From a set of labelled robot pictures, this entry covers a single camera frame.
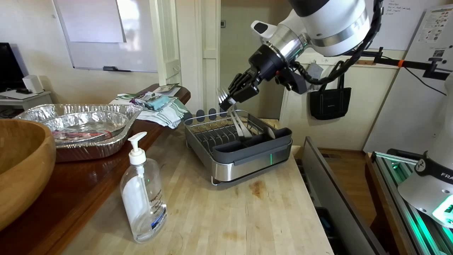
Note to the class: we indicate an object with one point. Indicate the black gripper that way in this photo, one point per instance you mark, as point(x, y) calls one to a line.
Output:
point(266, 62)

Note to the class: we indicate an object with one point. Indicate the silver metal spoon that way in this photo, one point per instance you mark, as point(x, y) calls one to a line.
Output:
point(270, 134)

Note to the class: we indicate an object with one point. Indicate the grey dish rack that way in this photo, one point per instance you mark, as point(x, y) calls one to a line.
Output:
point(240, 158)

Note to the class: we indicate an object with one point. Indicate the black hanging bag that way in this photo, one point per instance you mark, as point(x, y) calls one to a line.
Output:
point(332, 103)

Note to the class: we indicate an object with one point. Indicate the black whiteboard marker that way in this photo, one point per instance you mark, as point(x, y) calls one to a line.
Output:
point(116, 70)

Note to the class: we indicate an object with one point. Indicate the clear hand sanitizer pump bottle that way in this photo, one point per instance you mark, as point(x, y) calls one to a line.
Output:
point(141, 199)

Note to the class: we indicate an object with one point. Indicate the black rod with orange clamps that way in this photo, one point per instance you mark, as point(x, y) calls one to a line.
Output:
point(400, 63)

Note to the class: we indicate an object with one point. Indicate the aluminium foil tray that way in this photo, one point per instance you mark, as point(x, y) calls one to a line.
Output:
point(79, 125)

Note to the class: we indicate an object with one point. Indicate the white leaning panel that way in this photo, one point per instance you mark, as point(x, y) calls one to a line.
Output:
point(410, 108)

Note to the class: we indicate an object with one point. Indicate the dark wooden table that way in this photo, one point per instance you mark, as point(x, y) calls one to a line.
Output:
point(61, 199)

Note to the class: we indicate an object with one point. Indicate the large wooden bowl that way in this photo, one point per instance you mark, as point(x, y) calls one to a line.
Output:
point(21, 165)

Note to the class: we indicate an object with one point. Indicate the black computer monitor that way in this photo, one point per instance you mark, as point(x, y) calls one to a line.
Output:
point(10, 69)

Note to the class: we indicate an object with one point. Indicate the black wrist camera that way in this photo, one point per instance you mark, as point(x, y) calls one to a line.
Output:
point(291, 80)

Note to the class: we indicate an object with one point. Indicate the wall whiteboard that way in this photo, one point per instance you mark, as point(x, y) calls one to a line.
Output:
point(106, 36)

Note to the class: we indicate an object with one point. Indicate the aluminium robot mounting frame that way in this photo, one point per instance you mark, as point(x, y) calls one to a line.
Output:
point(415, 227)

